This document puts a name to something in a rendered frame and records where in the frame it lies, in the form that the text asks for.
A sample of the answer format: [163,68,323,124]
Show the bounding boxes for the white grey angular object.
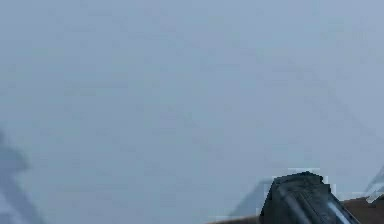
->
[363,165,384,204]

